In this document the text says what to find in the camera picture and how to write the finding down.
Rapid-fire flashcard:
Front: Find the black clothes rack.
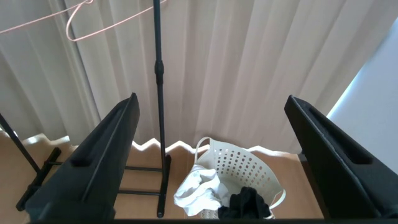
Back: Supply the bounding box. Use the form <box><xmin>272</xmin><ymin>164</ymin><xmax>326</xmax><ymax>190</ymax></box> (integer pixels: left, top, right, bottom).
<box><xmin>0</xmin><ymin>0</ymin><xmax>172</xmax><ymax>218</ymax></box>

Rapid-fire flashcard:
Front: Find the white laundry basket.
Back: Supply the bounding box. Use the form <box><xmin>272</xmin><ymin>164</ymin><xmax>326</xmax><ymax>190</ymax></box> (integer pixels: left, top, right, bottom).
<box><xmin>193</xmin><ymin>136</ymin><xmax>287</xmax><ymax>220</ymax></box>

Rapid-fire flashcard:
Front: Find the white garment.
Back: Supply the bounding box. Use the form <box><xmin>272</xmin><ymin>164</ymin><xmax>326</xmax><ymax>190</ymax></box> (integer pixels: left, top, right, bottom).
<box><xmin>173</xmin><ymin>164</ymin><xmax>233</xmax><ymax>217</ymax></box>

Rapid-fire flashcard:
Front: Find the beige curtain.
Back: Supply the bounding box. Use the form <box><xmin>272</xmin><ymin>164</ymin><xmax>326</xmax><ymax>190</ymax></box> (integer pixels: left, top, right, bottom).
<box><xmin>0</xmin><ymin>0</ymin><xmax>398</xmax><ymax>154</ymax></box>

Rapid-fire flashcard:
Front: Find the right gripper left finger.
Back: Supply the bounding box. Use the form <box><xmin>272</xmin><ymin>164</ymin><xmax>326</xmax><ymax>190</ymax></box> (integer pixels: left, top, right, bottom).
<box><xmin>24</xmin><ymin>92</ymin><xmax>141</xmax><ymax>220</ymax></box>

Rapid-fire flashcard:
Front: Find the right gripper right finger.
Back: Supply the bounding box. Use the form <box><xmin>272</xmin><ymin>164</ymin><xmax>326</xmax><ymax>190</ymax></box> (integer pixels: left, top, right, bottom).
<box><xmin>284</xmin><ymin>95</ymin><xmax>398</xmax><ymax>219</ymax></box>

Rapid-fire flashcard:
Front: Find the black garment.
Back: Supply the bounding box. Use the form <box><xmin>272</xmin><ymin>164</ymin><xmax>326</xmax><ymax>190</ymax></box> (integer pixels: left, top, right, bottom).
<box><xmin>217</xmin><ymin>186</ymin><xmax>272</xmax><ymax>220</ymax></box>

